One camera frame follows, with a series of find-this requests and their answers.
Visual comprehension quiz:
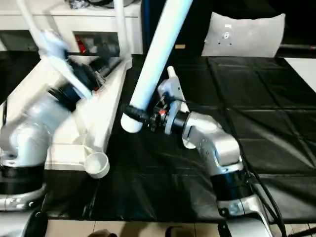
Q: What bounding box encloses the white plastic table top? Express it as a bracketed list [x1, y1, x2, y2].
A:
[0, 54, 133, 180]

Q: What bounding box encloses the white plastic table leg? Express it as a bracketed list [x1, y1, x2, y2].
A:
[114, 0, 132, 65]
[166, 66, 191, 115]
[18, 0, 48, 50]
[120, 0, 195, 134]

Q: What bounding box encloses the red bottle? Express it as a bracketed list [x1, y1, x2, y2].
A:
[75, 35, 85, 53]

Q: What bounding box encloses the white glass-door cabinet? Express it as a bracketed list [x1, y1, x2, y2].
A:
[0, 0, 144, 55]

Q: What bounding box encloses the white curved plastic panel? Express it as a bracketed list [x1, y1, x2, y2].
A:
[201, 11, 286, 57]

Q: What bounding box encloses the dark left robot foot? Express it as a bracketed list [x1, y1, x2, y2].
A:
[90, 229, 117, 237]

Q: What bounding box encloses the white flat board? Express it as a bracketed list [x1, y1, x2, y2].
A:
[283, 56, 316, 92]

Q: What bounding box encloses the black horizontal bar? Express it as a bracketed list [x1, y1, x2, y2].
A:
[280, 44, 316, 51]

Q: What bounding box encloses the black left wrist camera cable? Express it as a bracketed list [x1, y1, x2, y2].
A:
[65, 50, 100, 56]

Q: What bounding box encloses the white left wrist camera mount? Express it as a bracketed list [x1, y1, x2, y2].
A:
[36, 29, 94, 100]

